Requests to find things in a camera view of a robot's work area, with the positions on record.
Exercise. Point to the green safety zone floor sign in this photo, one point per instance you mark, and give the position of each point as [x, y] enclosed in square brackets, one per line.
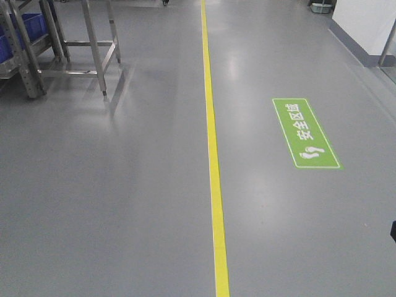
[306, 140]

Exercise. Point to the stainless steel table frame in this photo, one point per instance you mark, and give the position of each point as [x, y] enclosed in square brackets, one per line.
[103, 51]

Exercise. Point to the stainless steel roller rack frame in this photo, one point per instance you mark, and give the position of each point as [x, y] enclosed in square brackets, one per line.
[24, 50]

